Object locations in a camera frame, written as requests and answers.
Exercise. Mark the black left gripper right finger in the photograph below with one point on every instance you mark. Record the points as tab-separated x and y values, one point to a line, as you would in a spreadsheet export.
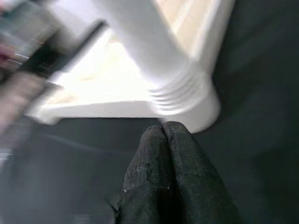
198	186

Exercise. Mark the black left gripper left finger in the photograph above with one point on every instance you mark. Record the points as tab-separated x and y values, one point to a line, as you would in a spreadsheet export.
144	186

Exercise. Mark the white plastic table leg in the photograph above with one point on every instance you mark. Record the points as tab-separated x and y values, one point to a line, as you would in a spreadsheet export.
149	42

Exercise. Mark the white plastic children table top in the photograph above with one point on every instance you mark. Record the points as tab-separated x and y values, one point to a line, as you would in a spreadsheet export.
105	93

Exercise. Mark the black tablecloth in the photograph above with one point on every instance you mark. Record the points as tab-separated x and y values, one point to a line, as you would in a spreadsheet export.
257	116

